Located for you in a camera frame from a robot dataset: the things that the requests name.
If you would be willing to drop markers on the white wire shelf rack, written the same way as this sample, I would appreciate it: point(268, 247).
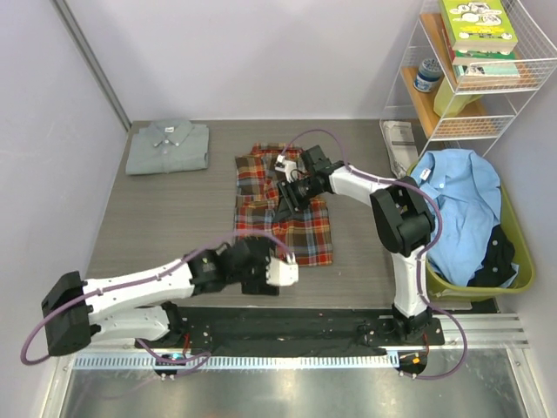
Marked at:
point(482, 123)

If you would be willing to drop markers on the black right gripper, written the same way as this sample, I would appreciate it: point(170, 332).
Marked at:
point(289, 189)

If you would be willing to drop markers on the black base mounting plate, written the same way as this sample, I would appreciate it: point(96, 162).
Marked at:
point(262, 330)

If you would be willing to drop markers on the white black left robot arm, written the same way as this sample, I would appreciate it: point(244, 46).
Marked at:
point(139, 305)

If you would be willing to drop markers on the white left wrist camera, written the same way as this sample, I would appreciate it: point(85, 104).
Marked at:
point(282, 273)

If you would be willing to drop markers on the light blue shirt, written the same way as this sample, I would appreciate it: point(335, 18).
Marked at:
point(466, 189)

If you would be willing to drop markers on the white slotted cable duct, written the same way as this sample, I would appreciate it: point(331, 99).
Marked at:
point(144, 361)

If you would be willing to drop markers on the grey wall corner strip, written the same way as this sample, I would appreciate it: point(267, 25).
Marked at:
point(84, 48)

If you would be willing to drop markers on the green laundry basket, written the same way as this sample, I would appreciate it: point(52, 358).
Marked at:
point(439, 288)

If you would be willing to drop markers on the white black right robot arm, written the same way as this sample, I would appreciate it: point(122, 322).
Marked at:
point(403, 221)

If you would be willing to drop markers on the folded grey shirt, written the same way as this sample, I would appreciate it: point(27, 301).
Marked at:
point(167, 146)

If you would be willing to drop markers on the blue white jar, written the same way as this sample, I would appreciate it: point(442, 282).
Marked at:
point(428, 75)

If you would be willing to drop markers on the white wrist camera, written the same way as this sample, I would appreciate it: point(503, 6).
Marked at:
point(287, 167)
point(282, 273)

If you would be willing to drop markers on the green top book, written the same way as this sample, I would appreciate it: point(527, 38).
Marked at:
point(478, 26)

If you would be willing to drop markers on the black garment in basket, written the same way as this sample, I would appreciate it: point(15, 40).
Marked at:
point(497, 268)

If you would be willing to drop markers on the yellow green cloth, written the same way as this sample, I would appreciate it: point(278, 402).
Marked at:
point(448, 104)

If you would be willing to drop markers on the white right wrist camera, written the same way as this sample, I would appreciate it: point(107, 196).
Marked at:
point(287, 167)

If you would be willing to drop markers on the clear plastic bag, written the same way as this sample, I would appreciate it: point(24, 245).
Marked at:
point(400, 145)

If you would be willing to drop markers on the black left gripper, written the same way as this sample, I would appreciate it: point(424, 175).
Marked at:
point(258, 283)

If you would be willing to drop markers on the aluminium frame rail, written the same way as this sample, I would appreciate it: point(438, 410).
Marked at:
point(475, 331)

